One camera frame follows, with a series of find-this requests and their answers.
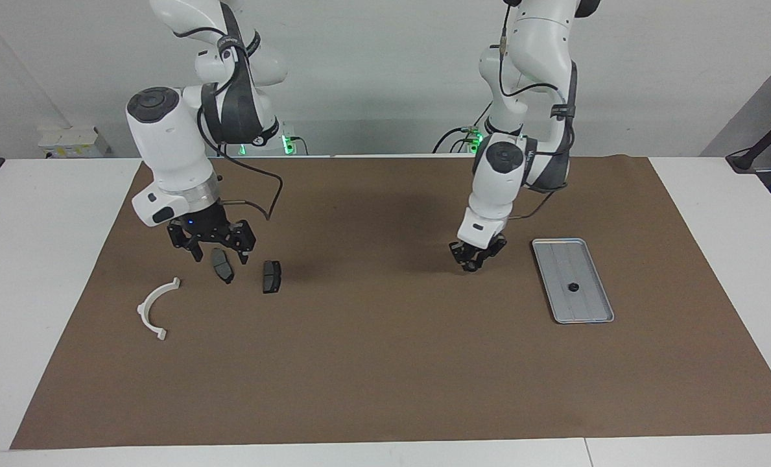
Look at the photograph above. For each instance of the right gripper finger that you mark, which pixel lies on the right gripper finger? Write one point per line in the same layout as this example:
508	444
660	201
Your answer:
243	257
196	253

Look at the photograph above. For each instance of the grey metal tray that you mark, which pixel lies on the grey metal tray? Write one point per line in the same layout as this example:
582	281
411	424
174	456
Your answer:
586	305

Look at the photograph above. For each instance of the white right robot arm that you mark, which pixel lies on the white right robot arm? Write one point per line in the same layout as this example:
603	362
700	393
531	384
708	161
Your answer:
171	149

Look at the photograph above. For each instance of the rectangular dark grey brake pad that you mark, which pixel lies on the rectangular dark grey brake pad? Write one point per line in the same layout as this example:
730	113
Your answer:
272	277

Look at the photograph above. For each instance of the brown table mat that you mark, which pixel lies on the brown table mat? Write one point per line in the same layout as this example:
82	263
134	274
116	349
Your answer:
385	363

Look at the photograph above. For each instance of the white curved plastic bracket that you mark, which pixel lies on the white curved plastic bracket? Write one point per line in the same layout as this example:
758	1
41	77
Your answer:
144	312

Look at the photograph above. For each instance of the black stand with rod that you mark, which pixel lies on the black stand with rod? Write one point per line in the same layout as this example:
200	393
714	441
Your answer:
745	161

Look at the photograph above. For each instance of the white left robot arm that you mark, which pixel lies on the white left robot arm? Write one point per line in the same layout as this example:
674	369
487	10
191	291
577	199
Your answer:
498	188

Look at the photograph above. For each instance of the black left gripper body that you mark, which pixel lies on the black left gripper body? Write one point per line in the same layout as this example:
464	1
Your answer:
473	250

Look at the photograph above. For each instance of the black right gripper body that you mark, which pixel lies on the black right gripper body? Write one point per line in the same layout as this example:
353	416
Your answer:
210	230

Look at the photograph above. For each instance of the slanted dark grey brake pad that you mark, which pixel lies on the slanted dark grey brake pad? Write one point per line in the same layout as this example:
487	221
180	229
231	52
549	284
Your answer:
223	267

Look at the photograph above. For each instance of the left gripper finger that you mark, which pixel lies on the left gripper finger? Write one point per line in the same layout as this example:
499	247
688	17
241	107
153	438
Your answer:
482	259
463	259

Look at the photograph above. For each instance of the large black bearing gear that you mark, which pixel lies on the large black bearing gear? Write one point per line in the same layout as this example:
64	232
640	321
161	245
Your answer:
473	266

